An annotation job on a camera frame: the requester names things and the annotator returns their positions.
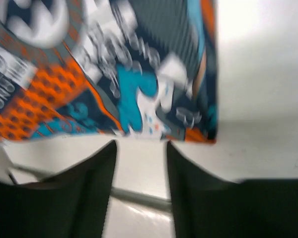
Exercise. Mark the aluminium frame rail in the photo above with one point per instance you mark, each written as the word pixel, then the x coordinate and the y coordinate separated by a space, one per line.
pixel 160 204

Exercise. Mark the colourful patterned shorts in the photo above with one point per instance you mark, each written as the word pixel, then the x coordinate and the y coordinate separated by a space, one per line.
pixel 141 68

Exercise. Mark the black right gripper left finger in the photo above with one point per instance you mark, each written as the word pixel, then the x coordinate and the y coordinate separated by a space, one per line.
pixel 71 204

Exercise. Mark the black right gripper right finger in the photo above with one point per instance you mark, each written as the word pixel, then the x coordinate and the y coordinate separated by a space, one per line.
pixel 205 206

